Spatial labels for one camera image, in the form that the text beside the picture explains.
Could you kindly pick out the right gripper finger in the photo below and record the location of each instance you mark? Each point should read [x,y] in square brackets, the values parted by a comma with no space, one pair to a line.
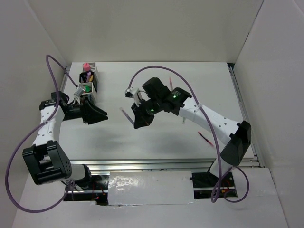
[146,120]
[137,113]

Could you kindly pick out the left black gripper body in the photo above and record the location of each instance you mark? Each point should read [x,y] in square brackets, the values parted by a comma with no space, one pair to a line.
[74,112]

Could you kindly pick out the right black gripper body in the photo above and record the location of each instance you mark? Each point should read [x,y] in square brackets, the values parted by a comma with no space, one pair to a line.
[151,107]

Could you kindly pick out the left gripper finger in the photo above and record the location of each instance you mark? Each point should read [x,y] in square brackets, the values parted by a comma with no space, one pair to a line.
[91,110]
[93,118]

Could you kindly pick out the purple pen refill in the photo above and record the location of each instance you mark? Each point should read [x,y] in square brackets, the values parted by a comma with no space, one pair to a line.
[127,116]

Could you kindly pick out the green capped black highlighter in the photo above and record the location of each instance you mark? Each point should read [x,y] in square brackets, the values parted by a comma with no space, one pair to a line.
[88,89]

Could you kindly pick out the pink glue stick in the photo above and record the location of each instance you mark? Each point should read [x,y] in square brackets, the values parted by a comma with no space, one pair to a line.
[86,67]

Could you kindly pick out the red pen refill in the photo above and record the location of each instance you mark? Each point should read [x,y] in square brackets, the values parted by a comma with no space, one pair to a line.
[208,141]

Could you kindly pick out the pink pen refill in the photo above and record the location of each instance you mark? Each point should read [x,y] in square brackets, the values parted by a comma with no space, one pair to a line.
[170,83]

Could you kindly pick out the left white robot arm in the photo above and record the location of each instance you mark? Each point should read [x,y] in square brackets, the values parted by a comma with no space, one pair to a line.
[45,159]

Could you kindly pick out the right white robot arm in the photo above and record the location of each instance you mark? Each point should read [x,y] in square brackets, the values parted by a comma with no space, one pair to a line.
[235,136]

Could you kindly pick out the near white slotted container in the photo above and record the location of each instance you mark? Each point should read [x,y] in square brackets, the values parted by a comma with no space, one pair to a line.
[92,95]

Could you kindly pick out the white slotted container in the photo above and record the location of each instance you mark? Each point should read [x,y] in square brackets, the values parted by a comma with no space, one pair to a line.
[92,95]
[94,69]

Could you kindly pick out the far black slotted container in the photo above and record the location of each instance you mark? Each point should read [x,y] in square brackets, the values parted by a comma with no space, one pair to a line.
[82,79]

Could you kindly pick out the far white slotted container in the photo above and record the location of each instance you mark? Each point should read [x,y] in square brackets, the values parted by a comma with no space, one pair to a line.
[94,69]

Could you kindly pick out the white foil cover plate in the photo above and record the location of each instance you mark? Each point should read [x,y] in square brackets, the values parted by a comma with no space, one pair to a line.
[150,188]

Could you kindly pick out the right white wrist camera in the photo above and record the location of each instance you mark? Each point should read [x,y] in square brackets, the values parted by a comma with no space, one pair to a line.
[134,93]

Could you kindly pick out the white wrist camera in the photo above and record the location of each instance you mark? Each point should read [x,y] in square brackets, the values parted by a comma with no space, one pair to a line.
[78,94]
[134,93]

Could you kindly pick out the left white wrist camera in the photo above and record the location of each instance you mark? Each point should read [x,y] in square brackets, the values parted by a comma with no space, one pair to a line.
[78,94]

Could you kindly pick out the aluminium front rail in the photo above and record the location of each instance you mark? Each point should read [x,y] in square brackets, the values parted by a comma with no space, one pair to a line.
[97,166]

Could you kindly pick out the aluminium rail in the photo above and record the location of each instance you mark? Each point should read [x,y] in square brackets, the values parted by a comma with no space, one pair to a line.
[97,166]
[254,145]

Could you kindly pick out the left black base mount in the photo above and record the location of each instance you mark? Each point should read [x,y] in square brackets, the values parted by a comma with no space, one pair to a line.
[91,189]

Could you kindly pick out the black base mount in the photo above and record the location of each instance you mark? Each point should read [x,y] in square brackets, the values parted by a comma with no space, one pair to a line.
[204,182]
[91,189]

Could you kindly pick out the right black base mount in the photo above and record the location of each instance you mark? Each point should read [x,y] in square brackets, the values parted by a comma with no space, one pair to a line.
[204,182]

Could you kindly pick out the aluminium right rail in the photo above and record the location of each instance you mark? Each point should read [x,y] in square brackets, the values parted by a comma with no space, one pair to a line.
[254,145]

